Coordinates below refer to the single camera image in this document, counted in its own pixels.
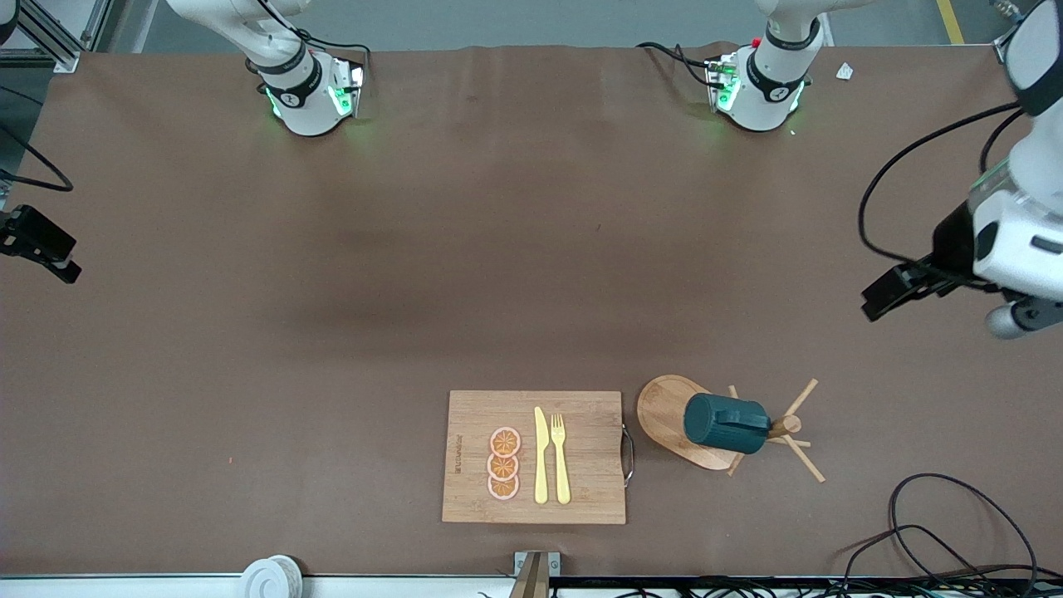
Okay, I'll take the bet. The wooden cup rack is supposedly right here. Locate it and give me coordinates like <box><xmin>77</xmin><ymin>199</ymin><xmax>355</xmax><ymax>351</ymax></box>
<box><xmin>637</xmin><ymin>375</ymin><xmax>826</xmax><ymax>484</ymax></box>

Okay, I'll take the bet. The bamboo cutting board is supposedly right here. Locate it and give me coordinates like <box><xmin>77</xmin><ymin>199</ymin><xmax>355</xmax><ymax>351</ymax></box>
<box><xmin>442</xmin><ymin>390</ymin><xmax>636</xmax><ymax>525</ymax></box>

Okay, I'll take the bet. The yellow plastic knife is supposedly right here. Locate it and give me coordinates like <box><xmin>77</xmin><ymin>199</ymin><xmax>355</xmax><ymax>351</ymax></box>
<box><xmin>534</xmin><ymin>406</ymin><xmax>550</xmax><ymax>505</ymax></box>

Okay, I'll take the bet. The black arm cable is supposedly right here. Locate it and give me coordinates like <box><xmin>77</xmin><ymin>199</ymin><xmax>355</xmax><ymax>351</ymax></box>
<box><xmin>858</xmin><ymin>101</ymin><xmax>1026</xmax><ymax>263</ymax></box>
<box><xmin>0</xmin><ymin>125</ymin><xmax>74</xmax><ymax>194</ymax></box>

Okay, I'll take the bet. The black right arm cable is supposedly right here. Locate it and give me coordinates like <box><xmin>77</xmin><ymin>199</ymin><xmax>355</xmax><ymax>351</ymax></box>
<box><xmin>0</xmin><ymin>125</ymin><xmax>74</xmax><ymax>194</ymax></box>

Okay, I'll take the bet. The black left base cable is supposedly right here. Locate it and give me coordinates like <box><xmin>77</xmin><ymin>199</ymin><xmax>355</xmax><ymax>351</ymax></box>
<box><xmin>637</xmin><ymin>42</ymin><xmax>717</xmax><ymax>88</ymax></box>

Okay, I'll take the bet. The yellow plastic fork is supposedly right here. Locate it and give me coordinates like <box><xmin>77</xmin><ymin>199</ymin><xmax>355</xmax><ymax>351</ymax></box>
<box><xmin>551</xmin><ymin>414</ymin><xmax>571</xmax><ymax>505</ymax></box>

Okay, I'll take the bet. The black right base cable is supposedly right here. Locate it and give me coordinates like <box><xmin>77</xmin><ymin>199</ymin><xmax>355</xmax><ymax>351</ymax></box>
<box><xmin>291</xmin><ymin>29</ymin><xmax>372</xmax><ymax>67</ymax></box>

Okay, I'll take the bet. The black base cable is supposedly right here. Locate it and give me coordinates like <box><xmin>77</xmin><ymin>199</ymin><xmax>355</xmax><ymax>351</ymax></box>
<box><xmin>291</xmin><ymin>29</ymin><xmax>372</xmax><ymax>67</ymax></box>
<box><xmin>637</xmin><ymin>42</ymin><xmax>717</xmax><ymax>88</ymax></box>

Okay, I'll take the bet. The black looped cable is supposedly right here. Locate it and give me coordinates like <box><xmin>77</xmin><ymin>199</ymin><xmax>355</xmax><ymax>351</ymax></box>
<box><xmin>835</xmin><ymin>473</ymin><xmax>1039</xmax><ymax>586</ymax></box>

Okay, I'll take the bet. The brown wooden strut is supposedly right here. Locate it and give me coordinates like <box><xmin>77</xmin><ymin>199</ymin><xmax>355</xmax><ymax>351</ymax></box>
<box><xmin>508</xmin><ymin>552</ymin><xmax>551</xmax><ymax>598</ymax></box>

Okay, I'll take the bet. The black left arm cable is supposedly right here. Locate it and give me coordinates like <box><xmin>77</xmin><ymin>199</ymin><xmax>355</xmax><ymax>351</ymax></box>
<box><xmin>858</xmin><ymin>101</ymin><xmax>1026</xmax><ymax>263</ymax></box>

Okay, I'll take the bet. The white tape roll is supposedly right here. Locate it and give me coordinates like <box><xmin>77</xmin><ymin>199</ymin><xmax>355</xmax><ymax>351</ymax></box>
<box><xmin>240</xmin><ymin>555</ymin><xmax>302</xmax><ymax>598</ymax></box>

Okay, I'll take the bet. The teal cup yellow inside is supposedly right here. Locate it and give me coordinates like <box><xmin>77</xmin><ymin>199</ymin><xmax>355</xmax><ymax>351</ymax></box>
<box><xmin>683</xmin><ymin>393</ymin><xmax>772</xmax><ymax>455</ymax></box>

